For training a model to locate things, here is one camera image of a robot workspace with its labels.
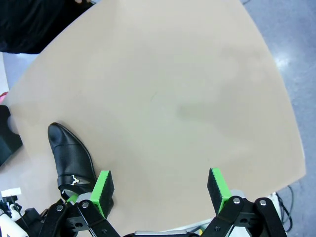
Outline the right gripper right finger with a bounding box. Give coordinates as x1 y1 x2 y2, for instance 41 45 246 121
199 167 288 237

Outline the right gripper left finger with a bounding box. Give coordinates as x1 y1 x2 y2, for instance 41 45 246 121
40 169 121 237

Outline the small black handheld device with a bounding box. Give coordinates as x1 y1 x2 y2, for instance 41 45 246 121
47 122 99 202

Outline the black metal shoe stand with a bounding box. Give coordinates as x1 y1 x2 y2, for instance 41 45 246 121
0 105 23 167

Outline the person torso black jacket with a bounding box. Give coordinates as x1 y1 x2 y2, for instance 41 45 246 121
0 0 97 54

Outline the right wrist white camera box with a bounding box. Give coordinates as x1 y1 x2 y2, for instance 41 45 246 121
0 187 23 205

